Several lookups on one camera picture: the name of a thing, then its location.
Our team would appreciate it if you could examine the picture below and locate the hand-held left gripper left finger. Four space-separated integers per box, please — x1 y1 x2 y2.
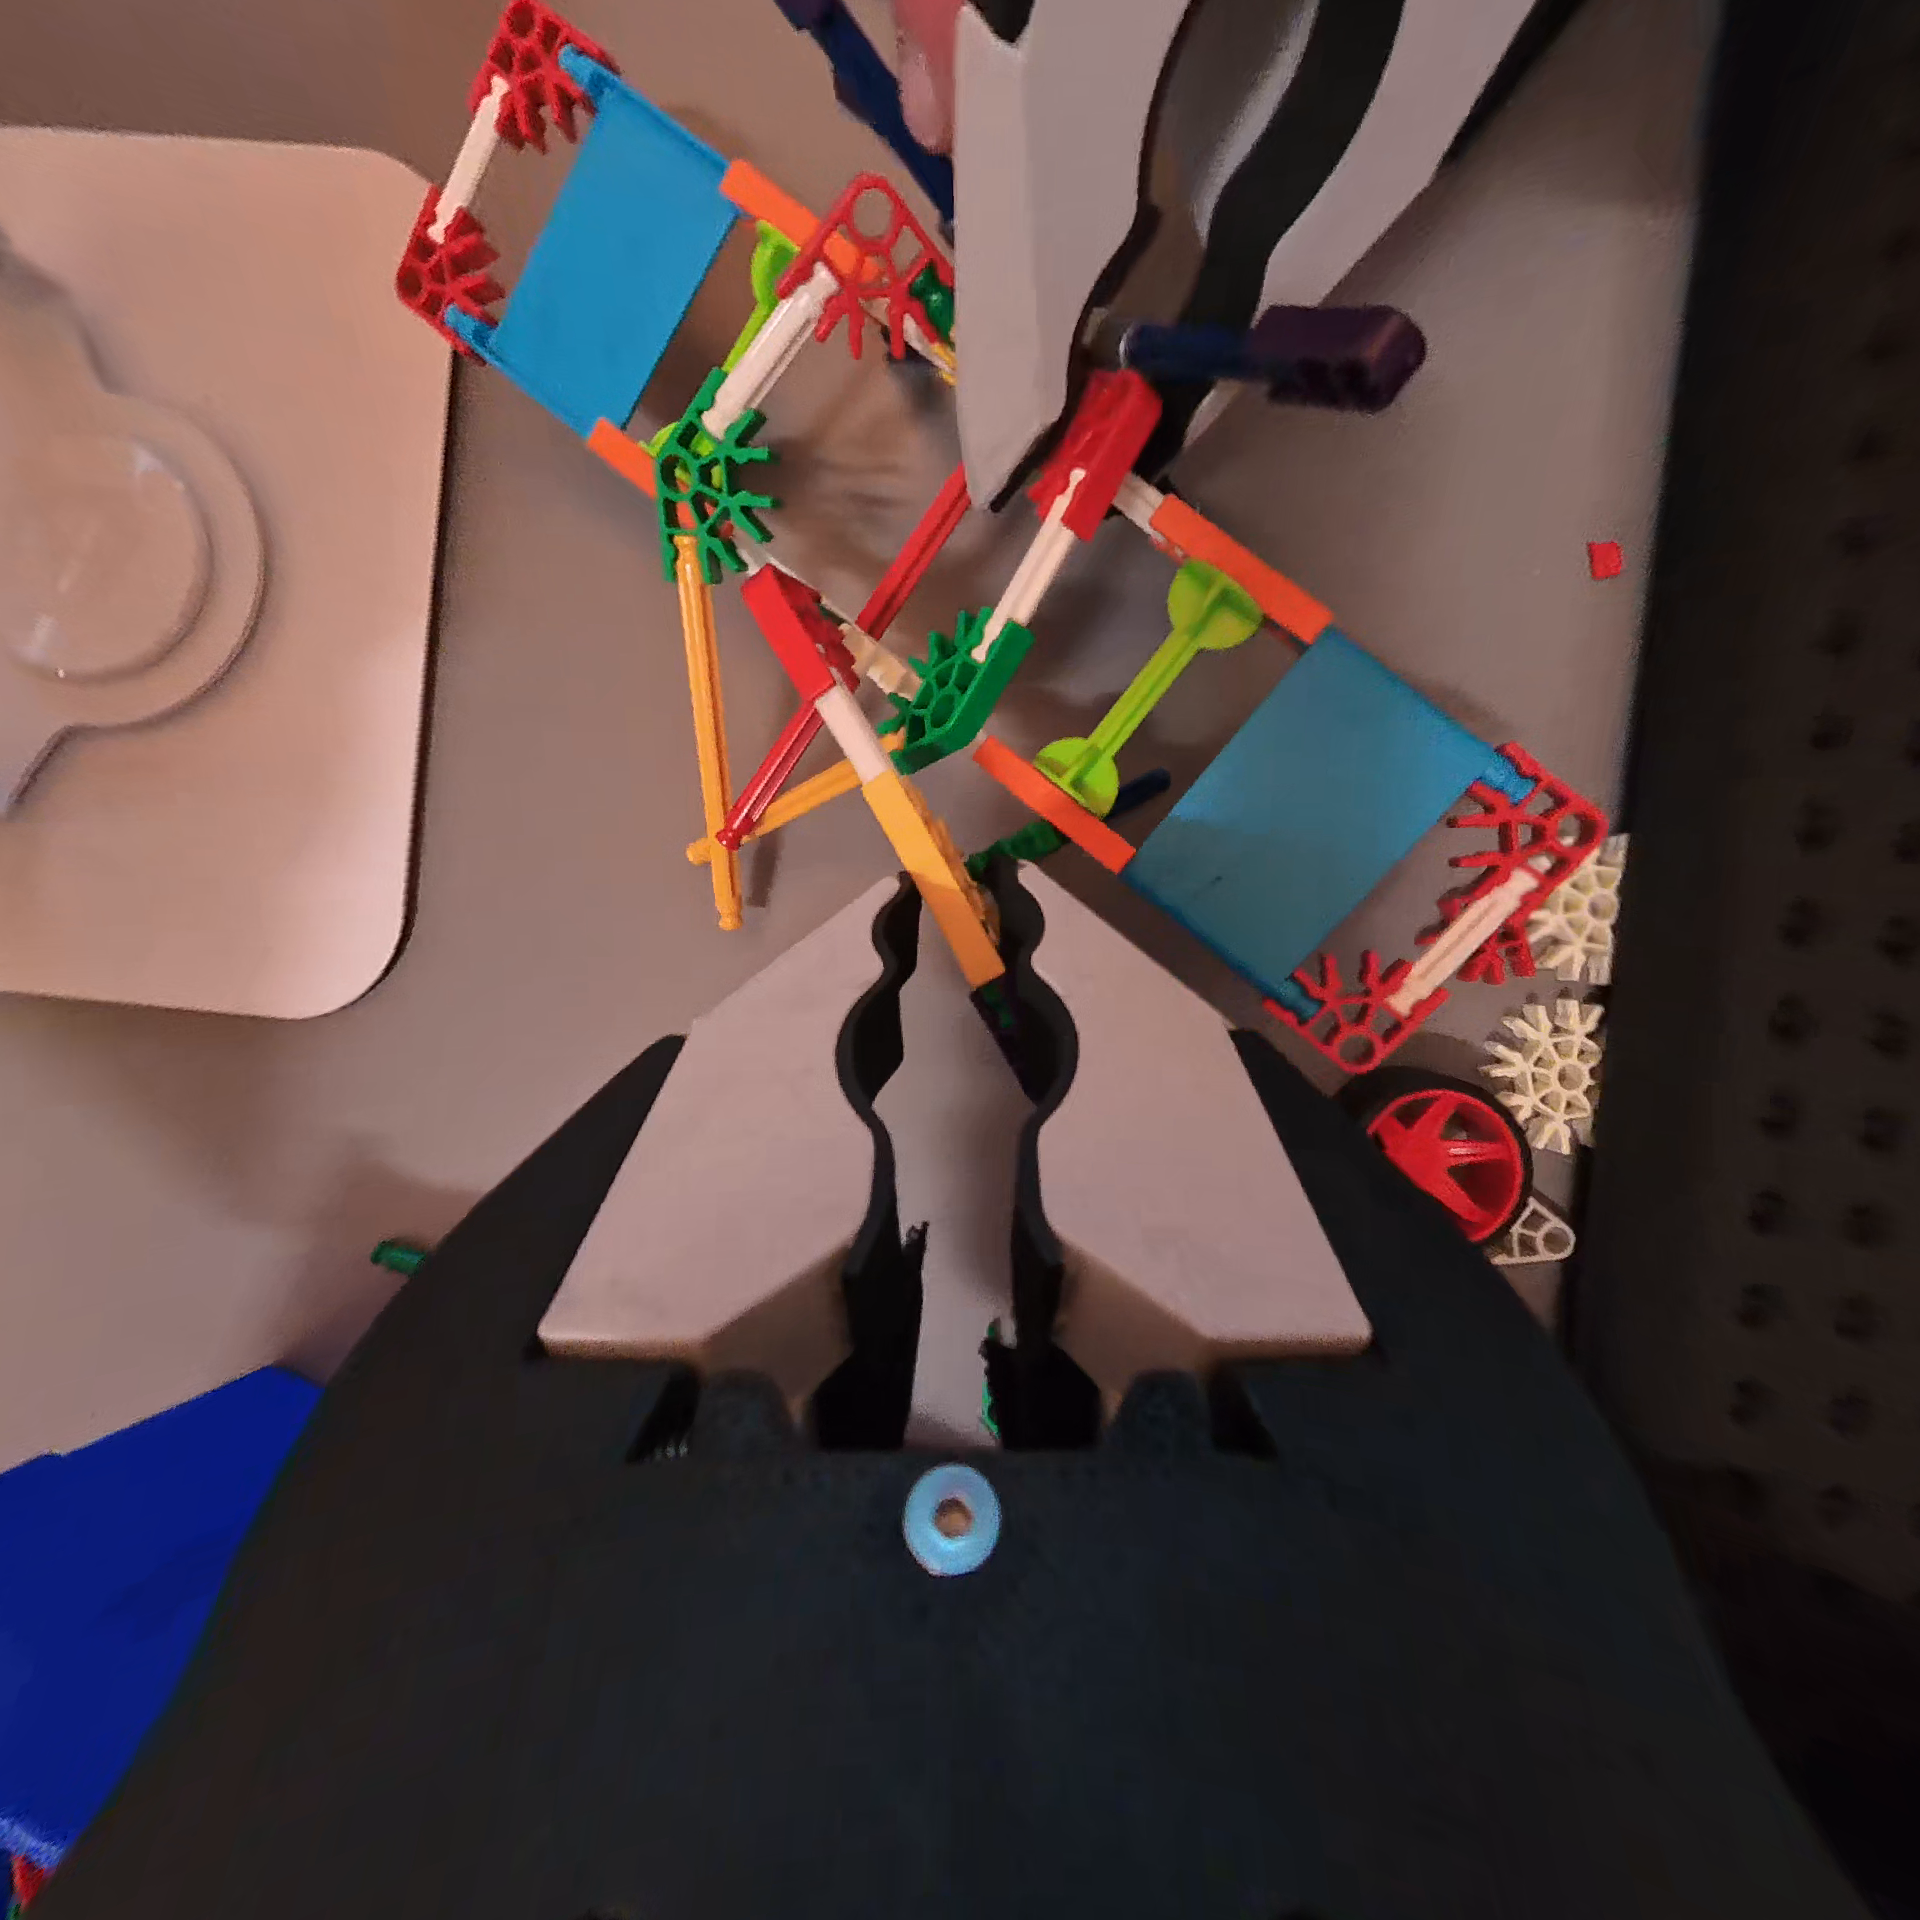
534 874 928 1453

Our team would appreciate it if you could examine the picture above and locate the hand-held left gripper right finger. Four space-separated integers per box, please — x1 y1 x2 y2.
977 859 1378 1453

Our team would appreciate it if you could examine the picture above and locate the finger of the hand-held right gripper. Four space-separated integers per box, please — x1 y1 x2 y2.
1151 0 1541 461
948 0 1206 512

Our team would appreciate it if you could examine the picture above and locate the blue rod toy propeller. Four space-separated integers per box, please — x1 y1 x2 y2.
716 0 1427 851

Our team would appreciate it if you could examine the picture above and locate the colourful construction toy airplane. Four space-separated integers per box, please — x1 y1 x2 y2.
394 0 1610 1082

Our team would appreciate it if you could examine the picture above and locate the person's right hand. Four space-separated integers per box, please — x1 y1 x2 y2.
894 0 962 153

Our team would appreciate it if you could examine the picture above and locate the red toy wheel black tyre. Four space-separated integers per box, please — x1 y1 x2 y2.
1337 1068 1535 1245

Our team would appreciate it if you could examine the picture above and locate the white metal stand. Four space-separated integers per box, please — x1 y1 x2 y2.
0 126 456 1023

